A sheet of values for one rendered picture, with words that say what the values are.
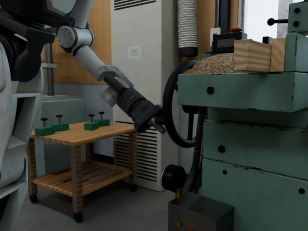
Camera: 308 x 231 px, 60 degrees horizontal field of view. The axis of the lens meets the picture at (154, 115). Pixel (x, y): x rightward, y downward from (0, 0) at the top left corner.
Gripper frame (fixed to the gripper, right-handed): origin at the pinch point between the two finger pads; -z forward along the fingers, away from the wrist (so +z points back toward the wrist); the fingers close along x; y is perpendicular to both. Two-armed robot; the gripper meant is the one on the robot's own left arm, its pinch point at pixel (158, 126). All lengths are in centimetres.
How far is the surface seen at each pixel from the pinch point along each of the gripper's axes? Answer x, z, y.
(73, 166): 33, 55, -69
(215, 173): 4.6, -27.9, 16.2
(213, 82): -0.4, -21.5, 37.6
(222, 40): -20.6, -7.0, 26.2
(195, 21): -98, 80, -52
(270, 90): -3, -31, 41
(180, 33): -85, 82, -56
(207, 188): 7.3, -28.3, 12.9
